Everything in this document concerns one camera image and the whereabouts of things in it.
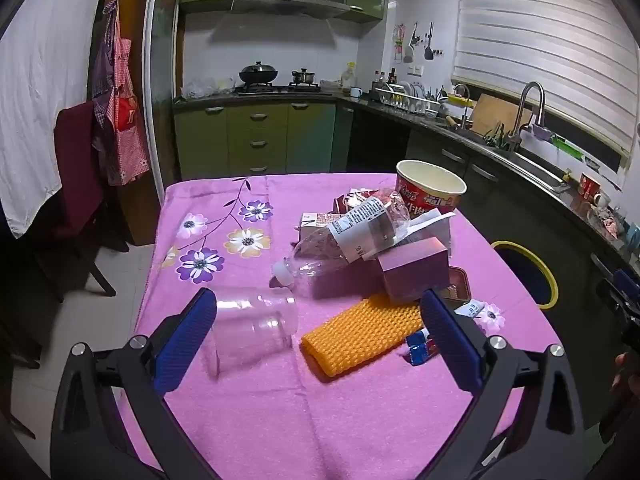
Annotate glass sliding door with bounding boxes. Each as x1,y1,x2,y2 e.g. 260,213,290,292
145,0,186,201

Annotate dark stone countertop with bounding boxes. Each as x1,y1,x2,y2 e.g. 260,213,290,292
172,91,640,271

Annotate red instant noodle bowl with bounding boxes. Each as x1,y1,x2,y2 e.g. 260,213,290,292
396,159,468,216

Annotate white window blind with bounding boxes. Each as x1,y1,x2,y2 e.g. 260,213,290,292
451,0,640,156

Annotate wooden cutting board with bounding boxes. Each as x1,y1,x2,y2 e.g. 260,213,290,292
470,92,531,136

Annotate tall steel faucet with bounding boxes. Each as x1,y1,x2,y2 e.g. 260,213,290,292
507,81,547,153

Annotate hanging kitchen brush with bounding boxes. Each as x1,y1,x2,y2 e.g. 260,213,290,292
406,22,421,63

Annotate yellow rimmed trash bin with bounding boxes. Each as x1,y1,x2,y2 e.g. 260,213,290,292
490,240,560,311

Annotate clear plastic bags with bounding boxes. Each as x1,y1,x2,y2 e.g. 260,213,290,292
180,76,236,99

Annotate orange foam net sleeve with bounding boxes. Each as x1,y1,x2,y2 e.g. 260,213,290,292
300,292,426,378

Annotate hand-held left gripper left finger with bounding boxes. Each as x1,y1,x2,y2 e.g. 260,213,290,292
50,287,221,480

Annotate green leafy vegetables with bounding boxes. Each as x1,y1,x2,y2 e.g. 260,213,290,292
482,122,513,151

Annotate white dish rack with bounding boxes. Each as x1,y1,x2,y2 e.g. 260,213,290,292
372,80,443,116

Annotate pink floral tablecloth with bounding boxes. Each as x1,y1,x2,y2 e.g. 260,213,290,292
117,172,563,480

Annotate black gas stove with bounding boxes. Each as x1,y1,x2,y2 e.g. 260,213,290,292
235,82,323,96

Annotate purple checked apron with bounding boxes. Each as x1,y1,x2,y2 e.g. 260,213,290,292
90,0,123,153

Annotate pink plastic package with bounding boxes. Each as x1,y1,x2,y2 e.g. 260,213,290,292
595,207,626,238

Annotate maroon chair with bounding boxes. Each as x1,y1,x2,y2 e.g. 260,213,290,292
37,101,131,301

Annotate red mug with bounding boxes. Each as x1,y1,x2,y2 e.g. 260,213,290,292
578,172,603,201

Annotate dark green base cabinets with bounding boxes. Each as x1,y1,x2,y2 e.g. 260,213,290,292
345,105,640,426

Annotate green base cabinet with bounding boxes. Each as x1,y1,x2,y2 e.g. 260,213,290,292
173,101,337,183

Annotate green plastic item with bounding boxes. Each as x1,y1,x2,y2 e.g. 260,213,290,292
550,137,583,156

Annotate white brown drink carton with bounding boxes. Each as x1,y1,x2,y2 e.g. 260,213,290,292
299,211,346,241

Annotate steel kitchen sink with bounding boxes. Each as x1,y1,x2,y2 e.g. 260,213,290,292
480,147,571,193

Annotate red checked apron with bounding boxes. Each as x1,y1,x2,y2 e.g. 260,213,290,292
106,37,151,187

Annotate clear plastic cup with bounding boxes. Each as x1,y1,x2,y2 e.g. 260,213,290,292
205,286,299,378

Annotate purple cardboard box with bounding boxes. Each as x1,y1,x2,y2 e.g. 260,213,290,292
376,236,451,303

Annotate brown plastic tray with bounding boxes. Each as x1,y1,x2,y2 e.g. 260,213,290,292
442,267,471,306

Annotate red snack wrapper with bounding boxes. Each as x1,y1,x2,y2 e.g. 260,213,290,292
332,187,381,213

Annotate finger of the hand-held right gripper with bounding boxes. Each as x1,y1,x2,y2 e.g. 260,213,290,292
595,269,640,353

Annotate crushed clear plastic bottle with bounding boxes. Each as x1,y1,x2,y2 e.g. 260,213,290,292
270,187,412,291

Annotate blue red small wrapper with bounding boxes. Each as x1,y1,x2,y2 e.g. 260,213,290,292
405,330,441,366

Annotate black wok with lid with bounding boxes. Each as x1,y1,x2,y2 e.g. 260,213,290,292
238,61,279,86

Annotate person's right hand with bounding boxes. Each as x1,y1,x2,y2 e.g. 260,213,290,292
611,351,632,392

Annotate white hanging cloth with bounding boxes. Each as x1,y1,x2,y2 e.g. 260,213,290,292
0,0,118,238

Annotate small steel faucet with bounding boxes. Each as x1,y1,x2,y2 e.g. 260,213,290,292
452,84,473,131

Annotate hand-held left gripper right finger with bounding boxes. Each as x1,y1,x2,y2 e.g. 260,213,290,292
415,288,587,480

